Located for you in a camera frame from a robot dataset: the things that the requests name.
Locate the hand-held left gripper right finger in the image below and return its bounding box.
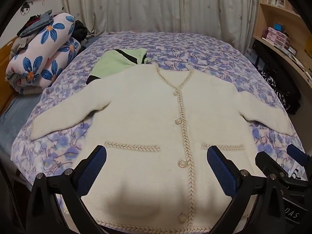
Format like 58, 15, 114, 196
207, 146, 288, 234

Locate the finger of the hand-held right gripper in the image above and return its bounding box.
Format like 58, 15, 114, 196
255, 151, 290, 183
286, 144, 312, 167

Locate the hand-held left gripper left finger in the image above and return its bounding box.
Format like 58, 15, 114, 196
26, 145, 108, 234

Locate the white fluffy cardigan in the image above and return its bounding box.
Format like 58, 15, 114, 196
30, 65, 299, 233

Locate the black clothes heap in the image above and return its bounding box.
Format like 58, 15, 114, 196
73, 19, 88, 46

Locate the pile of dark clothes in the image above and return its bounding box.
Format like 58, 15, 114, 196
17, 9, 53, 38

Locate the black white patterned garment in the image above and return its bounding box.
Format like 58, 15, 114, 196
257, 69, 301, 115

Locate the grey blue bed sheet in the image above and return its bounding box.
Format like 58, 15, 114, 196
0, 94, 43, 154

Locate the green and black garment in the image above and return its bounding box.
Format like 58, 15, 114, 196
87, 49, 153, 84

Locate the white printed box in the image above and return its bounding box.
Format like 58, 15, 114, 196
244, 47, 259, 65

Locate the stack of pink boxes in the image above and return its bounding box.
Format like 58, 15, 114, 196
262, 26, 292, 49

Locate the purple floral bed cover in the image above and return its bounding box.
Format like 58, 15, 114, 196
11, 30, 305, 183

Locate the wooden bookshelf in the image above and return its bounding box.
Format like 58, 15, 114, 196
252, 0, 312, 95

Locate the rolled blue flower quilt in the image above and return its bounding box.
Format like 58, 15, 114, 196
5, 12, 81, 94

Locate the white patterned curtain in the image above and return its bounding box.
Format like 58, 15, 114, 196
58, 0, 260, 51

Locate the cartoon face wall sticker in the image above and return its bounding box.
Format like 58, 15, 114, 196
21, 1, 32, 16

